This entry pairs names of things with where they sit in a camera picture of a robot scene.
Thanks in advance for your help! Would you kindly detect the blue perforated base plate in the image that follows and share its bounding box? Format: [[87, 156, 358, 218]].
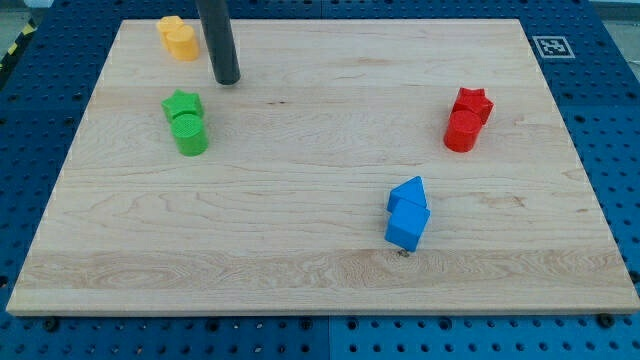
[[1, 0, 639, 359]]

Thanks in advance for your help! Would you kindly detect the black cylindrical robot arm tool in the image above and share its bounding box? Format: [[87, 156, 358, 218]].
[[195, 0, 241, 85]]

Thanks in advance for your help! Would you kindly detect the green star block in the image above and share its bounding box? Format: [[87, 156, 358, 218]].
[[161, 89, 204, 123]]

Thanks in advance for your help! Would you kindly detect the yellow cylinder block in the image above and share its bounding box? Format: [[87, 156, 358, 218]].
[[166, 25, 199, 61]]

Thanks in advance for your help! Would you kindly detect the green cylinder block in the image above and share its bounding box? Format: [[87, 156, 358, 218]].
[[170, 114, 208, 156]]

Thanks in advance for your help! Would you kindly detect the red star block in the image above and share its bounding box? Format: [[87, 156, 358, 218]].
[[452, 87, 494, 125]]

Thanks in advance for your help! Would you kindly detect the blue triangle block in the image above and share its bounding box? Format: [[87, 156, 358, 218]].
[[386, 176, 428, 212]]

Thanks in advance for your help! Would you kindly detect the light wooden board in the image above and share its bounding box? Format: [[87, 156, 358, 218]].
[[7, 19, 639, 317]]

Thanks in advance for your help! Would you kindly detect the yellow pentagon block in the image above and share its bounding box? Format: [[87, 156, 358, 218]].
[[156, 15, 184, 50]]

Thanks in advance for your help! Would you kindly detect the white fiducial marker tag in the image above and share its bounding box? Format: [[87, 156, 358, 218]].
[[532, 35, 575, 59]]

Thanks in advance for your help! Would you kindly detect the red cylinder block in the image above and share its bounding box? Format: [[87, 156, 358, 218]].
[[443, 110, 483, 153]]

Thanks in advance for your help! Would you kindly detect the blue cube block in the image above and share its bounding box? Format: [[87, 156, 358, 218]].
[[385, 199, 431, 252]]

